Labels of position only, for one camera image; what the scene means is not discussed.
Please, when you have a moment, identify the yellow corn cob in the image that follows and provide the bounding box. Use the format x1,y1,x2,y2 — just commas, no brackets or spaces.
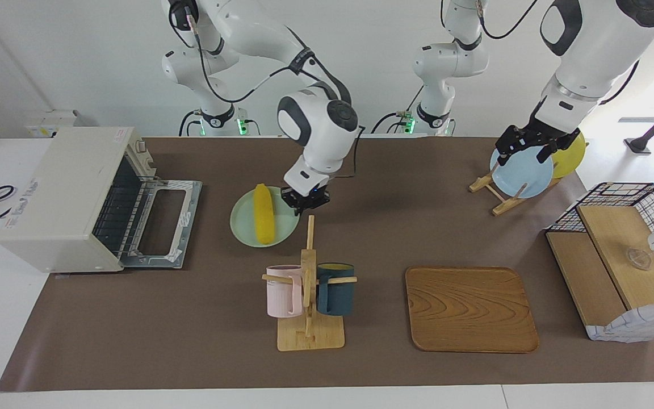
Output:
254,183,276,245

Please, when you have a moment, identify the pale green plate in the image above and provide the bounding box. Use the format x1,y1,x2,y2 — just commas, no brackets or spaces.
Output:
230,186,300,247

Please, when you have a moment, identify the oven glass door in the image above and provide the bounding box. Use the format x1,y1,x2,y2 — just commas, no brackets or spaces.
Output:
120,180,203,269

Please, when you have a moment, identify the white toaster oven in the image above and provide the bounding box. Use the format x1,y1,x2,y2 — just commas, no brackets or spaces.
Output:
0,126,203,273

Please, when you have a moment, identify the yellow plate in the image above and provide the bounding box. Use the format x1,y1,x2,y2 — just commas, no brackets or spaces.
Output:
551,132,587,180

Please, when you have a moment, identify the light blue plate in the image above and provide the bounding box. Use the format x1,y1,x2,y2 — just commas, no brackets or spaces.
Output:
490,145,555,199

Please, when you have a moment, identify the wooden plate rack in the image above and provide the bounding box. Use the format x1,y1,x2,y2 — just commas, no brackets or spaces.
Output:
469,142,590,216

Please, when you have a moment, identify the pink mug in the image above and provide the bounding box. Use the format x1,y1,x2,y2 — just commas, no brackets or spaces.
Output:
266,265,305,319

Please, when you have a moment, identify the dark blue mug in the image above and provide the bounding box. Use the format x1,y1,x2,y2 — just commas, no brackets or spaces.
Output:
316,262,355,317

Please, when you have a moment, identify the wooden mug rack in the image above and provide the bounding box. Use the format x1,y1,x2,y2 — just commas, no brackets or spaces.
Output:
262,215,358,352

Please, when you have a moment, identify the brown table mat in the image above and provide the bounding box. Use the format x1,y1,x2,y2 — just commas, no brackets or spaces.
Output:
0,136,654,393

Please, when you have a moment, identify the small glass bowl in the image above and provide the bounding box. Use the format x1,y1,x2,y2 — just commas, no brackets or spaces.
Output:
625,247,653,270

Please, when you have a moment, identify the brown wooden tray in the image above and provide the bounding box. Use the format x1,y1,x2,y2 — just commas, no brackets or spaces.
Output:
405,266,540,354

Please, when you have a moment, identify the white checkered cloth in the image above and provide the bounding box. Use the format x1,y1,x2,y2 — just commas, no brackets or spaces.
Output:
585,299,654,344

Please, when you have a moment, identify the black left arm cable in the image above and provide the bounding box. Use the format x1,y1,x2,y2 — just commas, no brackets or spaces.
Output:
441,0,540,41

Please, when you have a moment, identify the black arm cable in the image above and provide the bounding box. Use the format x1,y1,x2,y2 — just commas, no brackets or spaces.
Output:
441,0,540,41
188,11,364,180

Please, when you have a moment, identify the wire basket wooden shelf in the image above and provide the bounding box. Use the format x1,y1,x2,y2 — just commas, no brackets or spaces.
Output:
545,182,654,341

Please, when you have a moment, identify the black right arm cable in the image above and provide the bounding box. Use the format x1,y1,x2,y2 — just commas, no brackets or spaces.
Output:
188,11,364,180

